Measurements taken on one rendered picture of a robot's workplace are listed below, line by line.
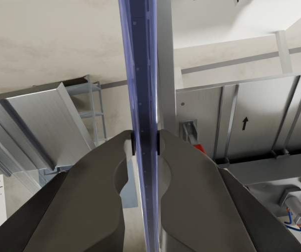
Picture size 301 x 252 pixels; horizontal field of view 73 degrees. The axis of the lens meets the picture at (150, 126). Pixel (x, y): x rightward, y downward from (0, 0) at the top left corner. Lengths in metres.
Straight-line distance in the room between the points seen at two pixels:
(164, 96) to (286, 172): 0.25
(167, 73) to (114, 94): 3.22
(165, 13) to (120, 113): 3.17
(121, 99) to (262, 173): 3.12
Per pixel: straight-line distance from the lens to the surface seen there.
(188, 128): 0.33
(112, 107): 3.44
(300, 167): 0.44
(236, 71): 3.48
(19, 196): 4.40
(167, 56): 0.25
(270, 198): 0.45
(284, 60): 1.20
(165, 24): 0.24
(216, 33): 1.04
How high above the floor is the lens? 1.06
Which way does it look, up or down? 4 degrees down
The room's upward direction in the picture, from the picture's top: 172 degrees clockwise
